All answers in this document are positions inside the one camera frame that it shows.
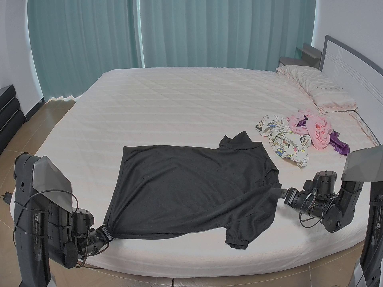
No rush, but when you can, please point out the bed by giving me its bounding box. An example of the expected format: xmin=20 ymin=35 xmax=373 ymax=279
xmin=9 ymin=35 xmax=383 ymax=280

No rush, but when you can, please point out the cream pillow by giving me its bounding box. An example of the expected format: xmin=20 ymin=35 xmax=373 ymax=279
xmin=275 ymin=65 xmax=359 ymax=114

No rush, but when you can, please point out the white printed pyjama top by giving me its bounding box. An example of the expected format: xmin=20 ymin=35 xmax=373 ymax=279
xmin=255 ymin=115 xmax=310 ymax=169

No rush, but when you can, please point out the blue-green curtain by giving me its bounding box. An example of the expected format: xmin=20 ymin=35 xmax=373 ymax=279
xmin=27 ymin=0 xmax=144 ymax=99
xmin=139 ymin=0 xmax=318 ymax=71

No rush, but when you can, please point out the grey bedside table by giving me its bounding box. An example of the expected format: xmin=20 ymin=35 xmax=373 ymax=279
xmin=279 ymin=43 xmax=322 ymax=69

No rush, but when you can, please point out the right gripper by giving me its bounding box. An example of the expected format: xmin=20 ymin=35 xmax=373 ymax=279
xmin=280 ymin=187 xmax=308 ymax=213

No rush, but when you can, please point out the black chest of drawers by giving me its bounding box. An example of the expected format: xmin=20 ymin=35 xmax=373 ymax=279
xmin=0 ymin=85 xmax=26 ymax=155

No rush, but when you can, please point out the purple garment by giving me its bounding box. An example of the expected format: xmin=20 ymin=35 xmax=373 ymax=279
xmin=301 ymin=114 xmax=350 ymax=156

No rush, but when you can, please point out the pink garment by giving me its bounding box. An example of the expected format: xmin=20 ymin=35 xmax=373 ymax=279
xmin=287 ymin=108 xmax=334 ymax=150

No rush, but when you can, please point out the black T-shirt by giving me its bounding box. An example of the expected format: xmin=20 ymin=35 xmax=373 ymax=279
xmin=103 ymin=131 xmax=283 ymax=249

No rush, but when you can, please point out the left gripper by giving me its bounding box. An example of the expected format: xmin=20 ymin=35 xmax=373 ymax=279
xmin=86 ymin=224 xmax=116 ymax=255

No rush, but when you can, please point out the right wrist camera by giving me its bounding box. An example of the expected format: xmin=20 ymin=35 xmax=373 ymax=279
xmin=303 ymin=178 xmax=318 ymax=194

